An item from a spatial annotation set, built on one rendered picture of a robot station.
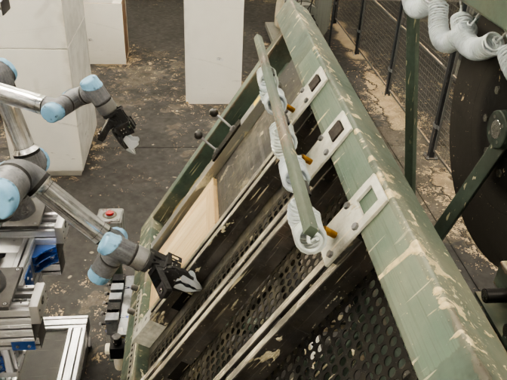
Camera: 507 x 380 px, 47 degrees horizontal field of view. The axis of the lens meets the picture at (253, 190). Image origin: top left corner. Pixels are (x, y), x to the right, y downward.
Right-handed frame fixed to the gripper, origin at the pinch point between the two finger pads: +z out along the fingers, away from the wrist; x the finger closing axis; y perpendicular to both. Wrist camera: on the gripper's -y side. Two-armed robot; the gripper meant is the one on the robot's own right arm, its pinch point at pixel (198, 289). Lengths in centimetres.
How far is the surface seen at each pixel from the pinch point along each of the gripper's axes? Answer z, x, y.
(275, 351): 0, -36, -55
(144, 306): -1.8, 38.0, 25.5
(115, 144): -5, 145, 333
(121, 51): -30, 141, 540
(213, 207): -0.1, -10.4, 35.8
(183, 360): -0.5, 6.7, -25.3
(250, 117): -2, -40, 62
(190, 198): -2, 5, 61
